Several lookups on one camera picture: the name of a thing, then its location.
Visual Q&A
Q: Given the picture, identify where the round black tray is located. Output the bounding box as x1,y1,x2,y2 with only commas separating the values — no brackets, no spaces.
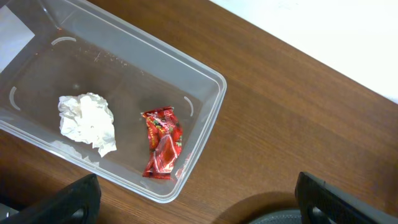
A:
248,209,302,224

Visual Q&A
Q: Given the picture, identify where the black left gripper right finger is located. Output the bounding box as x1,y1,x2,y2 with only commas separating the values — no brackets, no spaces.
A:
295,172,397,224

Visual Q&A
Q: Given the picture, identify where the clear plastic bin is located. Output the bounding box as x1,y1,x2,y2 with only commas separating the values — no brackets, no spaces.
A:
1,0,227,203

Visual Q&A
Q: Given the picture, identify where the red snack wrapper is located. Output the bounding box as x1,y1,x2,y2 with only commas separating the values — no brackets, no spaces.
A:
141,106,183,180

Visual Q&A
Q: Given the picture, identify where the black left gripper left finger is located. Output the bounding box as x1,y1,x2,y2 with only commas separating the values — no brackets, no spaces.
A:
1,174,101,224

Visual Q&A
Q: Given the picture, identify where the white tissue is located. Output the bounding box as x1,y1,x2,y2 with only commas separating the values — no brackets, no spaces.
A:
58,93,117,157

